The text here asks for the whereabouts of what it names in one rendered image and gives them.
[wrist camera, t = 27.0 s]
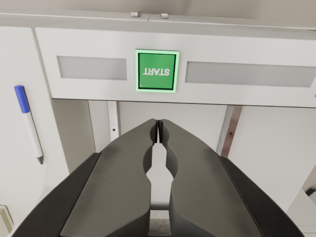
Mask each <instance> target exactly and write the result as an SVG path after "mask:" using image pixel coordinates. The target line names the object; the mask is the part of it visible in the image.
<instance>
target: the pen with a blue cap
mask: <svg viewBox="0 0 316 237"><path fill-rule="evenodd" d="M14 90H15V93H16V96H17V99H18V102H19V105H20V108H21V111H22V115H23V118H24V121H25V124H26V127H27V130H28V133H29V137H30V140H31V142H32V146H33V149H34V152H35V155H36V158H37V159H38V161H39V162H40V164H41V165H42V164H43V154H42V150H41V147H40V143H39V140H38V137H37V133H36V130H35V126H34V123H33V120H32V116H31V113H30V109H29V106H28V102H27V99H26V96H25V93H24V89H23V86H21V85H17V86H14Z"/></svg>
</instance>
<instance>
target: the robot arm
mask: <svg viewBox="0 0 316 237"><path fill-rule="evenodd" d="M158 133H159V143H161V144H162V145H163V146H164V147H165V149H166V168H167V169H168V170H169V172H170V173H171V175H172V176H173V179H174V180H173V181H172V183H171V191H170V200H169V208H168V211H169V220H170V230H171V233H172V235H173V237H305V236H304V235H303V233H302V232H301V231H300V229H299V228H298V227H297V226H296V224H295V223H294V222H293V221H292V220H291V218H290V217H289V216H288V215H287V214H286V213H285V212H284V211H283V210H282V208H281V207H280V206H279V205H278V204H277V203H276V202H275V201H274V200H273V199H271V198H270V197H269V196H268V195H267V194H266V193H265V192H264V191H263V190H262V189H261V188H260V187H259V186H258V185H256V184H255V183H254V182H253V181H252V180H251V179H250V178H249V177H248V176H247V175H246V174H245V173H244V172H242V171H241V170H240V169H239V168H238V167H237V166H236V165H235V164H234V163H233V162H232V161H231V160H230V159H228V158H227V157H226V156H219V155H218V154H217V153H216V152H215V151H214V150H213V149H212V148H211V147H210V146H208V145H207V144H206V143H205V142H203V141H202V140H201V139H199V138H198V137H196V136H195V135H193V134H192V133H190V132H188V131H187V130H185V129H183V128H182V127H180V126H178V125H177V124H175V123H173V122H172V121H170V120H168V119H161V120H156V119H154V118H151V119H149V120H147V121H146V122H144V123H142V124H140V125H139V126H137V127H135V128H133V129H131V130H130V131H128V132H126V133H124V134H122V135H121V136H119V137H117V138H116V139H114V140H113V141H112V142H110V143H109V144H108V145H107V146H106V147H105V148H104V149H103V150H101V151H100V152H99V153H96V152H94V153H92V154H91V155H90V156H89V157H88V158H87V159H86V160H85V161H84V162H83V163H81V164H80V165H79V166H78V167H77V168H76V169H75V170H74V171H73V172H72V173H70V174H69V175H68V176H67V177H66V178H65V179H64V180H63V181H62V182H61V183H59V184H58V185H57V186H56V187H55V188H54V189H53V190H52V191H51V192H49V193H48V194H47V195H46V196H45V197H44V198H43V199H42V200H41V201H40V202H39V203H38V204H37V205H36V206H35V207H34V208H33V210H32V211H31V212H30V213H29V214H28V215H27V216H26V218H25V219H24V220H23V221H22V223H21V224H20V225H19V226H18V228H17V229H16V230H15V232H14V233H13V235H12V236H11V237H147V235H148V233H149V228H150V205H151V182H150V180H149V179H148V177H147V175H146V173H147V172H148V171H149V169H150V168H151V167H152V147H153V146H154V144H155V143H157V141H158Z"/></svg>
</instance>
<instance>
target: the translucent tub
mask: <svg viewBox="0 0 316 237"><path fill-rule="evenodd" d="M12 227H13V223H12V220H11V218H10V216H9V213H8V211H7V208H6V207H5V206H3V205H0V237H6V236H7V235H8V234H10V232H11V231H12Z"/></svg>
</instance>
